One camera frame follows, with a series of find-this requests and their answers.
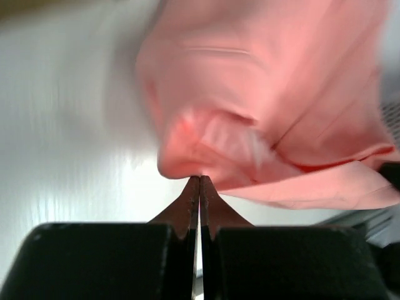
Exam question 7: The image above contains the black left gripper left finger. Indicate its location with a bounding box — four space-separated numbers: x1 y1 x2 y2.
1 177 200 299

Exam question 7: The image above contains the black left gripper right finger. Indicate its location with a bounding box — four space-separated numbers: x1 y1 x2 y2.
199 176 389 299

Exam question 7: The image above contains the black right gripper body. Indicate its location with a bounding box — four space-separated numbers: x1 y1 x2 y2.
378 162 400 189

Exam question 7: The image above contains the pink skirt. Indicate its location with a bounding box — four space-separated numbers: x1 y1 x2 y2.
136 1 399 210

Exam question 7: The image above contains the white perforated basket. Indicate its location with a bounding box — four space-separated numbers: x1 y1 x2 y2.
380 99 399 146

